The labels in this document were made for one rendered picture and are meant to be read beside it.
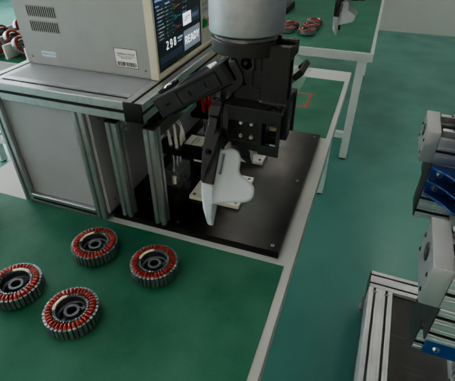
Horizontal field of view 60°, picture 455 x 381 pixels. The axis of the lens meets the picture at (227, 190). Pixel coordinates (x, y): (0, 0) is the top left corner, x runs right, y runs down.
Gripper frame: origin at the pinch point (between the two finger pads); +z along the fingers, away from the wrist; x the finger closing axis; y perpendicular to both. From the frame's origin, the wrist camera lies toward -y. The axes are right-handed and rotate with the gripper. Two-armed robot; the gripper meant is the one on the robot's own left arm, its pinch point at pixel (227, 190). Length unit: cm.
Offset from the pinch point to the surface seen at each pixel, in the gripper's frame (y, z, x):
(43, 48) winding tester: -66, -1, 39
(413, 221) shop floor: 52, 115, 157
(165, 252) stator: -23.0, 36.7, 17.9
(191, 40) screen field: -34, -1, 59
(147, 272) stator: -23.7, 36.5, 10.5
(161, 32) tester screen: -33, -7, 43
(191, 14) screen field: -34, -7, 60
